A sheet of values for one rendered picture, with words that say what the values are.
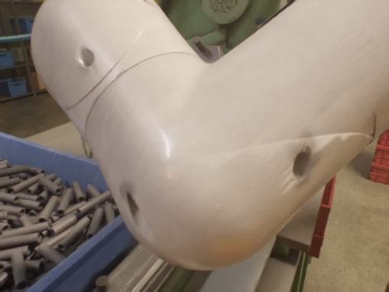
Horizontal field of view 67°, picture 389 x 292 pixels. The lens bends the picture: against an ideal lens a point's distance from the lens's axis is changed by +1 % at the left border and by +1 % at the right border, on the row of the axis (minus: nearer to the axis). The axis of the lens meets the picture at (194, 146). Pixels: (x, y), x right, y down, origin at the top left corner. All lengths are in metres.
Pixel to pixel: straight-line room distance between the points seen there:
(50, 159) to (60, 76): 0.55
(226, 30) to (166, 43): 0.37
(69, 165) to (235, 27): 0.45
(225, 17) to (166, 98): 0.39
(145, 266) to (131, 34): 0.26
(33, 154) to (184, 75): 0.66
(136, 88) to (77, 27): 0.06
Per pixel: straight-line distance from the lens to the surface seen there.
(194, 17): 0.60
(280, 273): 0.53
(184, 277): 0.42
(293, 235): 0.53
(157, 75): 0.17
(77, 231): 0.53
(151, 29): 0.20
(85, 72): 0.19
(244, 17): 0.53
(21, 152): 0.84
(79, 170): 0.68
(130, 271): 0.36
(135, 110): 0.16
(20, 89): 5.87
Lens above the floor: 1.33
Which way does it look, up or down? 24 degrees down
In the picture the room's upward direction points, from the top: straight up
